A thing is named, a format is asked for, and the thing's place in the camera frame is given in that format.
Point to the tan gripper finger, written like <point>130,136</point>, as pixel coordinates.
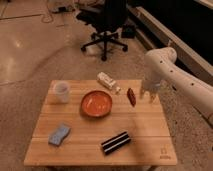
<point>142,92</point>
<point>152,97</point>

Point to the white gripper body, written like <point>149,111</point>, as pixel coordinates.
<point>151,83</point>

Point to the dark red pepper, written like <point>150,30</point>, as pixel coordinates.
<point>131,97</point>

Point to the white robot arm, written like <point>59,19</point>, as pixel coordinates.
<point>160,65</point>

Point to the white ceramic cup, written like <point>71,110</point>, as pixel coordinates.
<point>61,90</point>

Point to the white plastic bottle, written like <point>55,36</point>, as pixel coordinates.
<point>108,82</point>

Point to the orange bowl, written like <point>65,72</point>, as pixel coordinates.
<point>96,104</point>

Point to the black white striped box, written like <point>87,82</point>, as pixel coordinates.
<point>115,143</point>

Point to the small black box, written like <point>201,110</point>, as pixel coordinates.
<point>128,31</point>

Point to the wooden table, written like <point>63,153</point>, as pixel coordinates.
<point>145,123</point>

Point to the black office chair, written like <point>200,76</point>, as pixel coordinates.
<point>106,18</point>

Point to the blue sponge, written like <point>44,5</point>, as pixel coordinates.
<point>57,137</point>

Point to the long wall bench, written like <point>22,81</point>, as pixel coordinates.
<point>189,20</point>

